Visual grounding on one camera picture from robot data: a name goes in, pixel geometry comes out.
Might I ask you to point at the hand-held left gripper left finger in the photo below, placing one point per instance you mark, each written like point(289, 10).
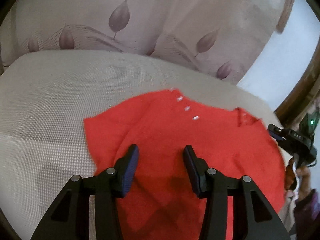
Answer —
point(130, 170)

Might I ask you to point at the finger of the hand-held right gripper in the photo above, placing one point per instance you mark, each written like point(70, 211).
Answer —
point(275, 131)

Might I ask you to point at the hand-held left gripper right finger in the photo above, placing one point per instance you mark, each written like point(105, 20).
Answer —
point(193, 170)

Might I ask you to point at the red sweater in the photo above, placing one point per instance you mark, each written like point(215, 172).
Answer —
point(162, 135)

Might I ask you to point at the person's right forearm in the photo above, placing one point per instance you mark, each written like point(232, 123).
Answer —
point(308, 215)

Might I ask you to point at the person's right hand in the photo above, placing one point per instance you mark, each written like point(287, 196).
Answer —
point(302, 177)

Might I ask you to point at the leaf-patterned pillow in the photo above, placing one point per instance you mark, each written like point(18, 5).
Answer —
point(150, 17)

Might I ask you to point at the wooden frame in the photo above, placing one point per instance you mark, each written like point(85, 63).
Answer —
point(283, 22)

